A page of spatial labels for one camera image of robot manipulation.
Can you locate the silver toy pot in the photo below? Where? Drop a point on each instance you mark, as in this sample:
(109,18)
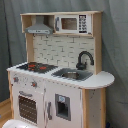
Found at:
(71,75)

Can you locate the white microwave door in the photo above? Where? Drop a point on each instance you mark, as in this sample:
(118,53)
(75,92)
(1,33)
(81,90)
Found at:
(73,24)

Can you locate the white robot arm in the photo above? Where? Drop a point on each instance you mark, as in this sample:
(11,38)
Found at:
(17,124)

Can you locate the wooden toy kitchen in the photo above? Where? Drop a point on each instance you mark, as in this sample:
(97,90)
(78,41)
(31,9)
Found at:
(87,97)

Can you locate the grey toy sink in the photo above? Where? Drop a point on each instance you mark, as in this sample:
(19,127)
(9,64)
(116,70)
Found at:
(83,75)

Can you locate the black toy faucet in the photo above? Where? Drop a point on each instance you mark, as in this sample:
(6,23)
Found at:
(82,60)

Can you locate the black toy stovetop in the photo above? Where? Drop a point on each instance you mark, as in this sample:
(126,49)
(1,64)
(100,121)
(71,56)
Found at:
(37,67)

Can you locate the right red oven knob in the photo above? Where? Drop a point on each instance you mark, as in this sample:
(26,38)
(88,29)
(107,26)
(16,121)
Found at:
(34,84)

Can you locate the red oven knob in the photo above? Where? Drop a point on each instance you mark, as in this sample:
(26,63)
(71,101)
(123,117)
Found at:
(15,80)
(34,84)

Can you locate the grey ice dispenser panel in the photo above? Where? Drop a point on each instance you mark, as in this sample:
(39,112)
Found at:
(62,104)

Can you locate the grey range hood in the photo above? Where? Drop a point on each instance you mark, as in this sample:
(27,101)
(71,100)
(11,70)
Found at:
(39,27)

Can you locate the left red oven knob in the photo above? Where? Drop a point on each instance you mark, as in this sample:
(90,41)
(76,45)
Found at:
(15,80)

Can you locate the oven door with window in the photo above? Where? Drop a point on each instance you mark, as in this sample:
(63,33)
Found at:
(27,107)

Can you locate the grey cupboard door handle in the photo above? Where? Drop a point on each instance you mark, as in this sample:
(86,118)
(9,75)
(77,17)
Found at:
(49,111)

